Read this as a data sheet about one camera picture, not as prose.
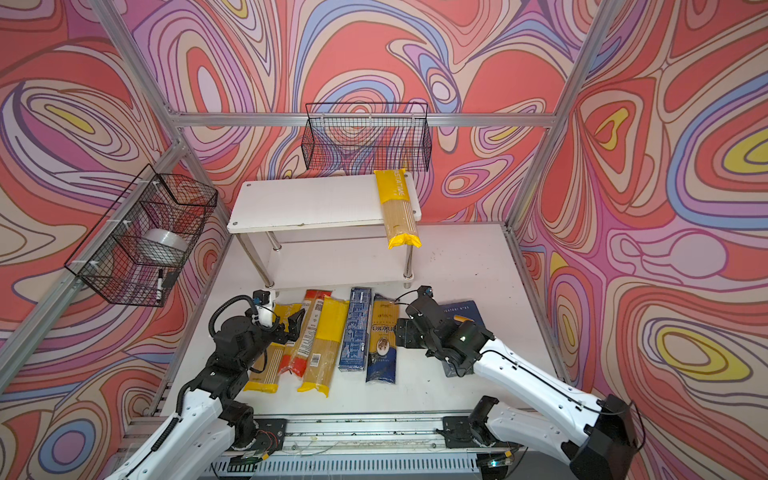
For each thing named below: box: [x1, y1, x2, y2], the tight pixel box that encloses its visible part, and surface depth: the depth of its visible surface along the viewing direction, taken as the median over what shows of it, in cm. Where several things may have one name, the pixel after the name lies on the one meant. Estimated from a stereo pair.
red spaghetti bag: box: [278, 289, 333, 377], surface depth 87 cm
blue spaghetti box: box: [338, 287, 372, 371], surface depth 89 cm
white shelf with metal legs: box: [227, 173, 422, 291], surface depth 88 cm
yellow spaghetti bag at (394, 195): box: [374, 168, 422, 249], surface depth 74 cm
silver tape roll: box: [143, 228, 191, 253], surface depth 75 cm
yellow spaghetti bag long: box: [296, 296, 350, 398], surface depth 88 cm
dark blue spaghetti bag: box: [367, 294, 398, 384], surface depth 88 cm
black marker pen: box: [156, 269, 163, 302], surface depth 74 cm
